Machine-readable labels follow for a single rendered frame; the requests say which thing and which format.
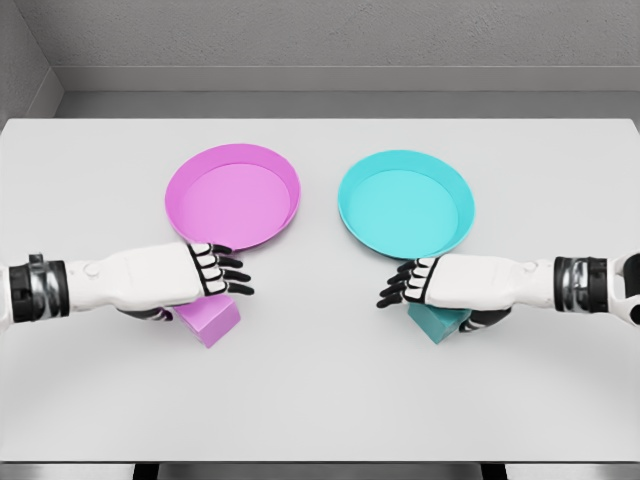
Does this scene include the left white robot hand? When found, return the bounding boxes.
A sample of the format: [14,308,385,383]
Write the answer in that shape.
[102,240,256,323]

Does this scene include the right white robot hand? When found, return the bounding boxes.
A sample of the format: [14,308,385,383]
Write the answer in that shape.
[375,253,531,334]

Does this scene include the teal block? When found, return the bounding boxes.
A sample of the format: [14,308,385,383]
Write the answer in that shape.
[407,302,473,346]

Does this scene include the pink block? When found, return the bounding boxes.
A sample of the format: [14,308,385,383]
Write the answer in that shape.
[174,294,242,350]

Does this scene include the cyan round plate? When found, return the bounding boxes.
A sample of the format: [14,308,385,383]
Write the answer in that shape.
[336,147,476,262]

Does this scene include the pink round plate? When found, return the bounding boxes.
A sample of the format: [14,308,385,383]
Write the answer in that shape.
[164,143,304,252]

